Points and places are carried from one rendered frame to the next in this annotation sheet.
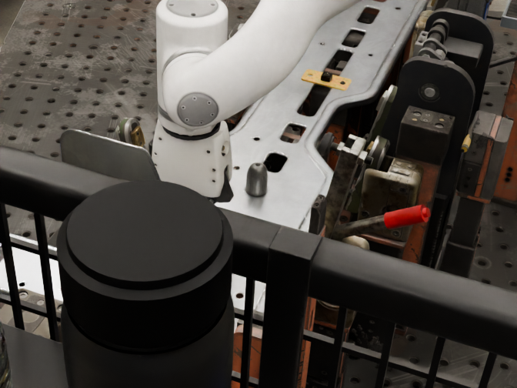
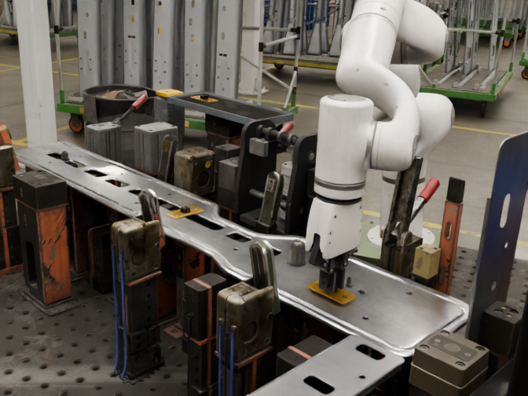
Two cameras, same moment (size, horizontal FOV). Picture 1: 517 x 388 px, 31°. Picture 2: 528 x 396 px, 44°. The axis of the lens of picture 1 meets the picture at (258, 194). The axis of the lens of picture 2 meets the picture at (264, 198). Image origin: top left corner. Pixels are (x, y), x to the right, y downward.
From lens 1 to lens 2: 1.29 m
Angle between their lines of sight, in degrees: 58
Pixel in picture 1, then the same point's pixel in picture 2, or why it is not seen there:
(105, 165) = (513, 159)
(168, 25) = (363, 108)
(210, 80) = (416, 124)
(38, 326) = (464, 346)
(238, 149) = (243, 257)
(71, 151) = (502, 159)
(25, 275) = (350, 372)
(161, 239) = not seen: outside the picture
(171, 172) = (339, 242)
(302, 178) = not seen: hidden behind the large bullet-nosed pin
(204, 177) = (357, 230)
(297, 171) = (284, 245)
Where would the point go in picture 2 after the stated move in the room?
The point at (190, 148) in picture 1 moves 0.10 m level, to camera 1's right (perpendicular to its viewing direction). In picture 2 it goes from (353, 210) to (372, 193)
